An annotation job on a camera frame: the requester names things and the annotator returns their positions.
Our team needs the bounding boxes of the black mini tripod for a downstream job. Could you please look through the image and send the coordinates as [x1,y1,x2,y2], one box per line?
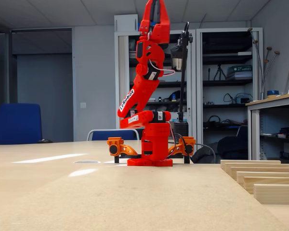
[212,63,227,81]

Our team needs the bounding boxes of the black lamp head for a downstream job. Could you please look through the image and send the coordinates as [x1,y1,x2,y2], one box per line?
[170,44,188,73]

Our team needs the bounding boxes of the brown fibreboard panel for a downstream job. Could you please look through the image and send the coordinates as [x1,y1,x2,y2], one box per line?
[0,163,289,231]

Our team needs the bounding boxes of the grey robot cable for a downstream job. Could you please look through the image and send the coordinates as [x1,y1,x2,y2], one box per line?
[194,143,217,164]

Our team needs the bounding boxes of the orange table clamp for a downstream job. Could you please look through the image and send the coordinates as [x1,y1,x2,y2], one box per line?
[168,136,197,164]
[106,137,138,164]

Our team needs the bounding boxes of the grey door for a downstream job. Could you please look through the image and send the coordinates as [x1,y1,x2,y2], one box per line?
[11,28,74,143]

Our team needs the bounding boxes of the blue chair grey frame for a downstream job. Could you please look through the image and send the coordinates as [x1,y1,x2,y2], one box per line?
[86,128,141,141]

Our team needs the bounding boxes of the black jacket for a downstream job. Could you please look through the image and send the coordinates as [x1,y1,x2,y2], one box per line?
[216,135,249,164]

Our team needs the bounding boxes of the grey metal cabinet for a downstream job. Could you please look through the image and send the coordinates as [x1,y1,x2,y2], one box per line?
[114,29,197,145]
[196,27,264,165]

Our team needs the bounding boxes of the black power cable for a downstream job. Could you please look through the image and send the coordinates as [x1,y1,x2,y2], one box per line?
[171,133,186,156]

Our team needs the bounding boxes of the blue office chair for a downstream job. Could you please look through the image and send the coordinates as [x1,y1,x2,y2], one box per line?
[0,103,43,145]

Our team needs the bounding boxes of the metal coat stand wooden knobs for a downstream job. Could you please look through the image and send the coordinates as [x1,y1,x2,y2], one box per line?
[247,27,281,101]

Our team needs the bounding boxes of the black backpack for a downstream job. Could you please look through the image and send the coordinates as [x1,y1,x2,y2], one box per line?
[190,145,216,164]

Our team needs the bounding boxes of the white cardboard box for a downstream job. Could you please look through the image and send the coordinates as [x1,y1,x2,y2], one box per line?
[114,13,139,33]

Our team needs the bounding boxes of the black stand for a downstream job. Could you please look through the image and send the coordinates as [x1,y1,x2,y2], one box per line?
[170,21,194,141]

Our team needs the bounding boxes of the white cable grommet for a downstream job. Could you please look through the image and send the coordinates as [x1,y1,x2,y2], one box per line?
[73,159,102,165]

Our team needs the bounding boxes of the green book stack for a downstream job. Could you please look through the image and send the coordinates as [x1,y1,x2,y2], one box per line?
[226,64,253,80]

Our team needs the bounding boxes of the grey desk wooden top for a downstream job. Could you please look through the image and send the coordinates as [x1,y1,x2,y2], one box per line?
[245,92,289,164]

